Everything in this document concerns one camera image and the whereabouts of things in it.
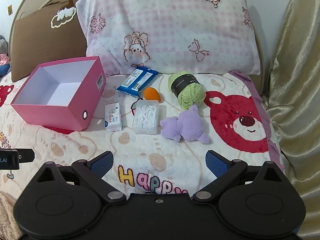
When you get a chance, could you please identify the blue wet wipes packet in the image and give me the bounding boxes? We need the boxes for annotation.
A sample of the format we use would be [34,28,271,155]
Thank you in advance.
[115,66,159,96]

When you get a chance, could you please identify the orange makeup sponge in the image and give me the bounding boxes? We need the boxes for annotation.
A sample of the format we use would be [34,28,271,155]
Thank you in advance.
[143,87,162,103]

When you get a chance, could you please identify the blue pink cloth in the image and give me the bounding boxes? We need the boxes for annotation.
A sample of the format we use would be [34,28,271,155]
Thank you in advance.
[0,53,12,78]

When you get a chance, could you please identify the pink checked pillow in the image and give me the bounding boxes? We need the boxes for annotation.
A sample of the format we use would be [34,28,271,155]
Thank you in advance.
[76,0,262,76]

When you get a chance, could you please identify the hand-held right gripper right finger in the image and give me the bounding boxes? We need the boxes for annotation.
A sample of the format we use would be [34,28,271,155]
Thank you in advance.
[192,150,287,204]

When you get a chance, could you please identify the green yarn ball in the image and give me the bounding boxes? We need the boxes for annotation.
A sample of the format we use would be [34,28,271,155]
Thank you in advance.
[167,71,206,110]

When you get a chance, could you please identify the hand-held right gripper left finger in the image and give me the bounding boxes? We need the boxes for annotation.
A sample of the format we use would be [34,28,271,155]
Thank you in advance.
[35,151,127,204]

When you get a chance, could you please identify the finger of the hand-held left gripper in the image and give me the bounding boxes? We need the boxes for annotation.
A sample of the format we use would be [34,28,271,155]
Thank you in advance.
[18,149,35,163]

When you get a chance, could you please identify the gold satin cloth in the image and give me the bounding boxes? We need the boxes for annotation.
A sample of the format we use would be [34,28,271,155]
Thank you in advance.
[265,0,320,238]

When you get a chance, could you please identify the pink cardboard box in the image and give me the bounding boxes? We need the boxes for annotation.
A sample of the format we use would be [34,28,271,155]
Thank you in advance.
[10,56,106,132]

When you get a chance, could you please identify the thin black cord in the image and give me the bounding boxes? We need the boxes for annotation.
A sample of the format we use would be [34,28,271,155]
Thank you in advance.
[130,98,143,111]

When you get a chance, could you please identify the grey plush toy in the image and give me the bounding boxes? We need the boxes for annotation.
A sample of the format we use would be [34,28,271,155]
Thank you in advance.
[0,34,9,55]

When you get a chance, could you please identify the clear plastic floss pick box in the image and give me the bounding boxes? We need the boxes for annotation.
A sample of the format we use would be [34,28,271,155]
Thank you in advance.
[132,100,160,135]

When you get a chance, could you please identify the purple plush toy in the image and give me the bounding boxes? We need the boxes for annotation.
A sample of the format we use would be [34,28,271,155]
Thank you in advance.
[160,105,212,145]

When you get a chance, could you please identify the white tissue packet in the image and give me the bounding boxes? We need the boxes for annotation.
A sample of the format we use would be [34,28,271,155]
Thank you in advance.
[104,102,122,132]

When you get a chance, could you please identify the brown pillow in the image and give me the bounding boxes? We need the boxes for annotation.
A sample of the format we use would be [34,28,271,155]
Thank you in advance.
[10,5,88,82]

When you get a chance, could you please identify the beige fleece cloth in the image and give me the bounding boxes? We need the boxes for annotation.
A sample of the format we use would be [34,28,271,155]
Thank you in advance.
[0,191,27,240]

